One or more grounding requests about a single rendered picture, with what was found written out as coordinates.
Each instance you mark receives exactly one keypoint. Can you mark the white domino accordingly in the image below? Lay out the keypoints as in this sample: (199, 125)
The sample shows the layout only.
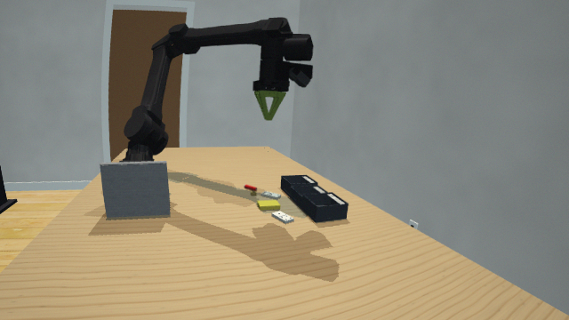
(282, 217)
(270, 195)

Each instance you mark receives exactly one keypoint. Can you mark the dark blue rack of labelled bins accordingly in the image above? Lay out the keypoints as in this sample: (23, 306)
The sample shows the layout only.
(301, 188)

